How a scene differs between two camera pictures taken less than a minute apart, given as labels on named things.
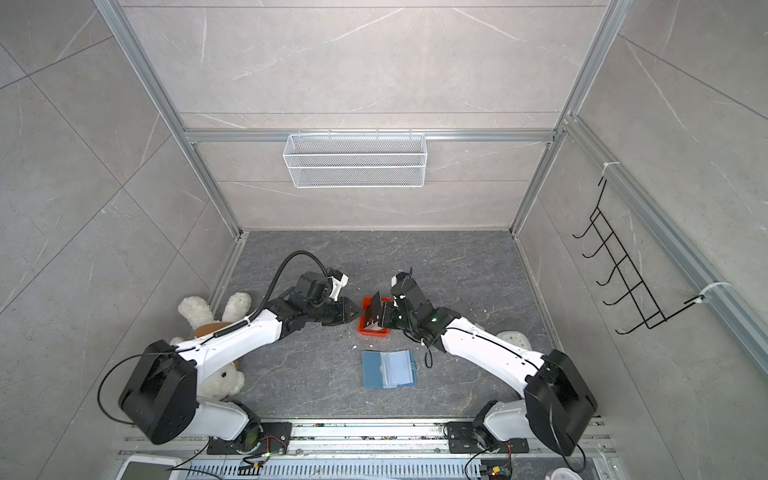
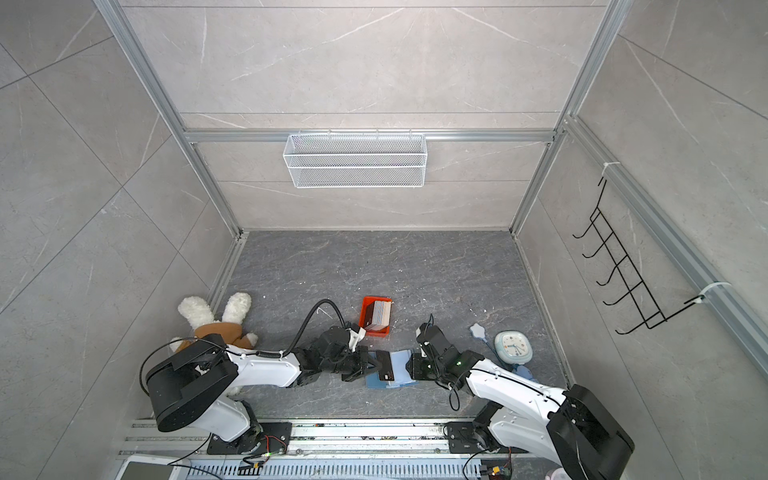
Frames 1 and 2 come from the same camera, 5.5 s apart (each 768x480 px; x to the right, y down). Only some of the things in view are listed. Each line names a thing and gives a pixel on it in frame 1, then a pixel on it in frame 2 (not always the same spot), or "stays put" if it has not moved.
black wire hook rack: [647, 307] stays put
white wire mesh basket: [356, 160] stays put
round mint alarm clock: [516, 338] stays put
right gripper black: [386, 314] -> [415, 367]
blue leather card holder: [388, 369] stays put
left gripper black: [346, 311] -> [366, 364]
